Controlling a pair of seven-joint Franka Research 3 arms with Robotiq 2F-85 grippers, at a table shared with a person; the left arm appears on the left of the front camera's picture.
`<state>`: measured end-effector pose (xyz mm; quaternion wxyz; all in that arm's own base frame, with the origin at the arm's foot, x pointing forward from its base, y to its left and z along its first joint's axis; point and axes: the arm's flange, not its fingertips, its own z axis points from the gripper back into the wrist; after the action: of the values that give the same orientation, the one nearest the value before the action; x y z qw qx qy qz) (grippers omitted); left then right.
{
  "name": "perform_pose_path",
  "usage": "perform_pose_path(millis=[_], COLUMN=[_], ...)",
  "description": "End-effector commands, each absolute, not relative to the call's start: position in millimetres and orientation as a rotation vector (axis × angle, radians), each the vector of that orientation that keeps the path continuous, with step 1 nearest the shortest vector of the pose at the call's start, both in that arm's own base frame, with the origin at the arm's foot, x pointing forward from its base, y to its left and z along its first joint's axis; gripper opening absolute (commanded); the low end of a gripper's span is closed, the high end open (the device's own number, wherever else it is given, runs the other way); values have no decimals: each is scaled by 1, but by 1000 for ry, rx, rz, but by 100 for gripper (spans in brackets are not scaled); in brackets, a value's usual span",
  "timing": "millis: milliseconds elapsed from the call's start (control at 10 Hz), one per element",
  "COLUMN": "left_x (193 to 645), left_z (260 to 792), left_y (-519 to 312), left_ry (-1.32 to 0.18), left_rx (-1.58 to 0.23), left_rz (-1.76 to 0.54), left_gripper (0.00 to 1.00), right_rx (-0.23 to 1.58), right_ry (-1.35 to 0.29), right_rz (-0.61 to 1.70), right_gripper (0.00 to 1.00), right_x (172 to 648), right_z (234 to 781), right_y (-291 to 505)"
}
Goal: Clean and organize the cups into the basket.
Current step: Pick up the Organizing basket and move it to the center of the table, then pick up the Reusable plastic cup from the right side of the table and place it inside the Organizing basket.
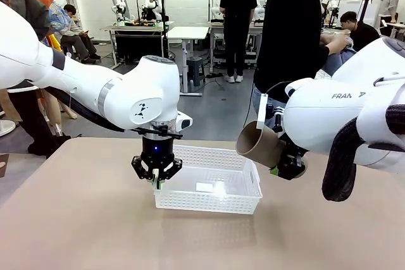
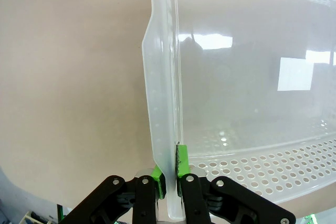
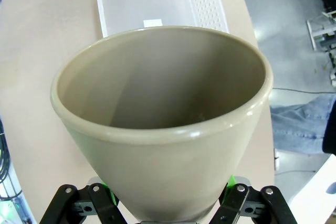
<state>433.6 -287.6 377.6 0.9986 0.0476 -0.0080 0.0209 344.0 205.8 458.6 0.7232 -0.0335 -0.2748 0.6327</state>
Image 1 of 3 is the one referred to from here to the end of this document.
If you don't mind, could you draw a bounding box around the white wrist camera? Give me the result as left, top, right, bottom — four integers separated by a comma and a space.
175, 111, 194, 134
256, 94, 285, 134

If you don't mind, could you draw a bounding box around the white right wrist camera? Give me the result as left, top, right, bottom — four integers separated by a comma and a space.
256, 94, 285, 134

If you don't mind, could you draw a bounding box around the black left arm cable sleeve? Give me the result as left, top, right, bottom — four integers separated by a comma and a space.
43, 87, 128, 133

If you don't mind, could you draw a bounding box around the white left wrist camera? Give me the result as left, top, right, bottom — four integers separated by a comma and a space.
175, 111, 194, 134

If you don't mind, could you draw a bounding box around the person in grey top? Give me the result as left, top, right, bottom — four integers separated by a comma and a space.
378, 0, 405, 37

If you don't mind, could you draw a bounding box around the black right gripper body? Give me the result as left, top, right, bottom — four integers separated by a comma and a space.
277, 132, 310, 181

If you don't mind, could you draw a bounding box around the black floor cable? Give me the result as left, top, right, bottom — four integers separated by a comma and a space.
242, 86, 256, 135

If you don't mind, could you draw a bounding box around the person in black sweater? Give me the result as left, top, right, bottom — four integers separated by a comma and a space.
252, 0, 330, 127

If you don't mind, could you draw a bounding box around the black tripod stand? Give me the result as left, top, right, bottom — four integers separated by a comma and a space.
358, 0, 378, 26

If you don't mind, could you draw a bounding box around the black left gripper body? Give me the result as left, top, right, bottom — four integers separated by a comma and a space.
140, 135, 175, 171

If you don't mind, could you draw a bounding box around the yellow cloth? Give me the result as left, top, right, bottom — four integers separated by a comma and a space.
46, 34, 63, 52

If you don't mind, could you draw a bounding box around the brown board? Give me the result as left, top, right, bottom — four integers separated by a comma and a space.
0, 153, 11, 179

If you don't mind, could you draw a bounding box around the grey workbench with robots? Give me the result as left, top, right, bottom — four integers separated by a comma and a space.
100, 20, 175, 72

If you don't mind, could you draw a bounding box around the person's right hand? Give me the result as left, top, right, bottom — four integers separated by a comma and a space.
327, 33, 353, 56

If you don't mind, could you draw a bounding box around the white round stand base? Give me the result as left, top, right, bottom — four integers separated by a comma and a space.
0, 119, 17, 138

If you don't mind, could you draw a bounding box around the white perforated plastic basket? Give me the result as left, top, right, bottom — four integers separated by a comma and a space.
153, 144, 264, 216

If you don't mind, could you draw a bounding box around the seated person in black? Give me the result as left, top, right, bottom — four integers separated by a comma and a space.
339, 11, 381, 52

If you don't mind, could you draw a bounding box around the person in green jacket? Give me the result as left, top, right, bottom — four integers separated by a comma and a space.
0, 0, 72, 158

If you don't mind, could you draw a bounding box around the white label in basket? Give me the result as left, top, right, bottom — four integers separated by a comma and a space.
196, 181, 215, 193

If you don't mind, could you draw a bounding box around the brown paper cup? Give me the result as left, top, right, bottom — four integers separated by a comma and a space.
235, 120, 287, 170

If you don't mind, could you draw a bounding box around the white standing desk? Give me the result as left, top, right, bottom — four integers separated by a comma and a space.
165, 26, 210, 97

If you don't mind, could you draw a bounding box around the seated person patterned jacket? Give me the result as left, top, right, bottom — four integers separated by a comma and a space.
48, 3, 102, 65

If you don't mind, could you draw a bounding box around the grey plastic stool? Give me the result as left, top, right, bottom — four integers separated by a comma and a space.
185, 56, 206, 87

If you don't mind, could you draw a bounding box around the standing person in black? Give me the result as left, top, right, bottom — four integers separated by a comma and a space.
219, 0, 258, 84

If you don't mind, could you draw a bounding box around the person's right forearm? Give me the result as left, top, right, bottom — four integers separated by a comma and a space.
308, 44, 331, 62

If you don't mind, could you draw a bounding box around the white black background robot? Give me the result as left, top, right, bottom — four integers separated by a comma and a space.
139, 0, 166, 23

